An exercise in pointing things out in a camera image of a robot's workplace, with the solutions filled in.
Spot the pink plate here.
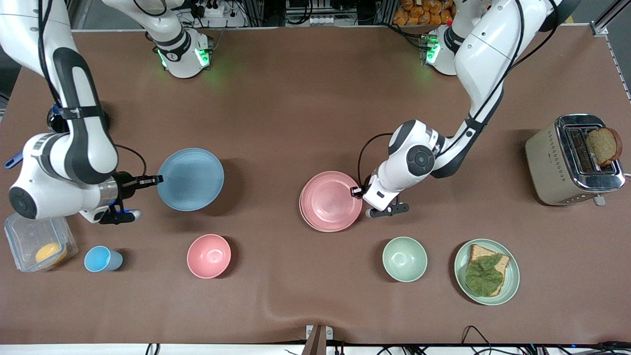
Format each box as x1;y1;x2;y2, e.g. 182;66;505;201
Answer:
299;171;363;232

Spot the blue plate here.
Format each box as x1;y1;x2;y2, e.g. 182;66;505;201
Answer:
157;148;225;212

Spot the blue plastic cup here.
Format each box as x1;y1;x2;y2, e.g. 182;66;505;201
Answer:
84;246;124;273

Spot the green bowl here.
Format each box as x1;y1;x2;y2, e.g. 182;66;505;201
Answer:
382;237;428;283

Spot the brown table cloth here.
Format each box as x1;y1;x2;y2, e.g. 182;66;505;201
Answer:
0;25;631;346

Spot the pink bowl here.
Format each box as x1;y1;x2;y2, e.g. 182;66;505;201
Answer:
186;234;232;280

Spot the yellow round food piece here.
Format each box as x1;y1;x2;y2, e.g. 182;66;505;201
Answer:
35;243;68;267

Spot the clear container with blue seal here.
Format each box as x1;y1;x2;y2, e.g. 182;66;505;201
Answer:
4;212;78;273

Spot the black pot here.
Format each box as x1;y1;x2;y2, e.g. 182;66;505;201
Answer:
4;105;111;170

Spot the toast slice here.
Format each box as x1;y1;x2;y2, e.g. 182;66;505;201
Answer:
466;244;511;296

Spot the green lettuce leaf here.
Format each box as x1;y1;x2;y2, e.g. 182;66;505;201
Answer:
465;254;504;297

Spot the green plate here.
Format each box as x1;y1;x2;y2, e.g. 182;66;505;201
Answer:
454;239;520;306

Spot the white power strip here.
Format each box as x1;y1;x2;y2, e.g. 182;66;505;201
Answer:
195;2;227;18

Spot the bag of orange buns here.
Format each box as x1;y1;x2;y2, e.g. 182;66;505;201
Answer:
393;0;456;26

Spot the beige steel toaster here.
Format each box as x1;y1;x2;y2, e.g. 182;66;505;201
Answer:
525;114;626;207

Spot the brown bread slice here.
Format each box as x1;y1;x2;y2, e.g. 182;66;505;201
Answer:
586;127;623;167

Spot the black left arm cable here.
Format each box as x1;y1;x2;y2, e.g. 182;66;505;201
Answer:
358;0;560;188

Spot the metal table bracket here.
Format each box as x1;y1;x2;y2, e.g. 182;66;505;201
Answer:
306;324;334;355

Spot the black looped cable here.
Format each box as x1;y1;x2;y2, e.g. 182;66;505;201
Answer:
461;325;493;355

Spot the aluminium frame profile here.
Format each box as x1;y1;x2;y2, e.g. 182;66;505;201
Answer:
589;0;631;36

